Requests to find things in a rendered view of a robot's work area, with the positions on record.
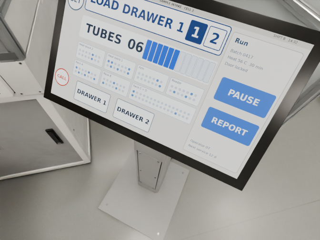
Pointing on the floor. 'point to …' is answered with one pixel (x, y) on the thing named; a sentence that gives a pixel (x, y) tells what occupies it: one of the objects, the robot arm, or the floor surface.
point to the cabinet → (40, 135)
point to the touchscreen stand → (146, 192)
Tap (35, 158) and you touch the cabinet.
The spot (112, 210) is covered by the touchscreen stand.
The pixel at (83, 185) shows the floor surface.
